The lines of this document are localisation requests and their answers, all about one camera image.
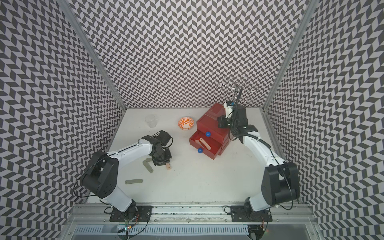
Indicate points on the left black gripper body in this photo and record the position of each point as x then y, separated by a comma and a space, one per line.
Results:
162, 157

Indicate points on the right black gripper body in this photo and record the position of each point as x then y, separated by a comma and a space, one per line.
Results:
229, 123

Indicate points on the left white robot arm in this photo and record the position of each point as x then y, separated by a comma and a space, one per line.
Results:
101, 174

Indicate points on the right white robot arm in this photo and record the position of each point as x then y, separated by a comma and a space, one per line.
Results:
280, 183

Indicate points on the red drawer cabinet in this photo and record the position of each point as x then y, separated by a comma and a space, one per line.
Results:
208, 123

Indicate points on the clear plastic cup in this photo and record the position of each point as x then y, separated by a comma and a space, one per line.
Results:
151, 121

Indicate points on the olive green knife middle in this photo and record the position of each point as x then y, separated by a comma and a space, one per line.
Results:
148, 167

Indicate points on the orange patterned bowl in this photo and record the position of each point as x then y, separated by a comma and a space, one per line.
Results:
186, 123

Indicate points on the olive green knife lower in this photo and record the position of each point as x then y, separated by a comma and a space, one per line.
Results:
134, 181

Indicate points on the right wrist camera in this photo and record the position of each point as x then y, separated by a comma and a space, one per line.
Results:
229, 108

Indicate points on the chrome wire rack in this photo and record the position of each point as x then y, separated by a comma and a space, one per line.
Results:
231, 86

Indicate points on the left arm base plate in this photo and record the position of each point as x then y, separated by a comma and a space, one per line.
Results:
130, 213

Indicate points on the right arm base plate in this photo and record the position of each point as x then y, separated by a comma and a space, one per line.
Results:
252, 213

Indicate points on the aluminium front rail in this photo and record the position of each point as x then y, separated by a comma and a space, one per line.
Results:
175, 221

